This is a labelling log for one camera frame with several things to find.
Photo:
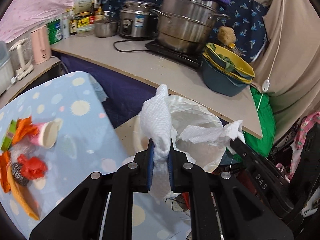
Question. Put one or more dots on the black induction cooker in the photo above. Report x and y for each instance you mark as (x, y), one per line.
(190, 60)

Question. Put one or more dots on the light blue dotted tablecloth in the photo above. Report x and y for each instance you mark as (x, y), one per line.
(86, 142)

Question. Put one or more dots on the blue yellow stacked basins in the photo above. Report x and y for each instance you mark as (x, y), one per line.
(224, 72)

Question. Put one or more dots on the steel wool scrubber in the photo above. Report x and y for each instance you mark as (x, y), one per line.
(17, 176)

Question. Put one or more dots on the white cardboard box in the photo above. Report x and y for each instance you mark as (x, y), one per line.
(82, 5)

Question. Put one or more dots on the pink dotted curtain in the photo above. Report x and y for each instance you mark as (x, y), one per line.
(23, 15)

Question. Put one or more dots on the small green carton box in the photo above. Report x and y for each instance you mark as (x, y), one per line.
(8, 136)

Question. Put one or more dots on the white bottle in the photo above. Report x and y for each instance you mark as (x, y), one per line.
(65, 25)

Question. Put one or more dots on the brown loofah sponge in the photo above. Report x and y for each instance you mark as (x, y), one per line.
(226, 35)

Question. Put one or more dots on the purple counter skirt cloth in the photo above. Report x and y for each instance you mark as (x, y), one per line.
(125, 95)

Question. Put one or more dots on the orange plastic wrapper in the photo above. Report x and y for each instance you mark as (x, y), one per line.
(23, 129)

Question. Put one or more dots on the pink paper cup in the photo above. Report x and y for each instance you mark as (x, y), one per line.
(47, 135)

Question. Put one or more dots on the white paper towel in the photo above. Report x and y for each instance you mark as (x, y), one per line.
(215, 136)
(156, 124)

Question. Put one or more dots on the small steel pot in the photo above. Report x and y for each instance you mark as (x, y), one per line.
(106, 28)

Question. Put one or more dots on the pink electric kettle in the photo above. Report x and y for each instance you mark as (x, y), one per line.
(40, 44)

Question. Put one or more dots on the white glass kettle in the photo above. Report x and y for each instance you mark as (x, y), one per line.
(21, 58)

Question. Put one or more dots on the red plastic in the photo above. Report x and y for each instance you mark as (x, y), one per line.
(32, 168)

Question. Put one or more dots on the large stainless steamer pot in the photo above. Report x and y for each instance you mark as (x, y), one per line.
(185, 25)

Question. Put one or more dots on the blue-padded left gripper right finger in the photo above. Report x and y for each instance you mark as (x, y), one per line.
(170, 166)

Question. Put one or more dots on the silver rice cooker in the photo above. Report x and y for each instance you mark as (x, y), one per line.
(137, 20)

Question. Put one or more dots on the green plastic bag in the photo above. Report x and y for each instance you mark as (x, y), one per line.
(267, 122)

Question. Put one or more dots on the white lined trash bin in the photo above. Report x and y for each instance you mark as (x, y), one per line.
(187, 118)

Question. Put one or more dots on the dark soy sauce bottle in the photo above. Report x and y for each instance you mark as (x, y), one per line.
(72, 23)

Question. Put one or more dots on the navy floral cloth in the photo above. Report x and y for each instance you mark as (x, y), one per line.
(246, 19)

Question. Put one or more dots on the clear lidded dish rack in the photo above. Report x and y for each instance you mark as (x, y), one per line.
(6, 70)

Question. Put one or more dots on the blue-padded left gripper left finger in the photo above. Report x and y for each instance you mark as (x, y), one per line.
(150, 166)

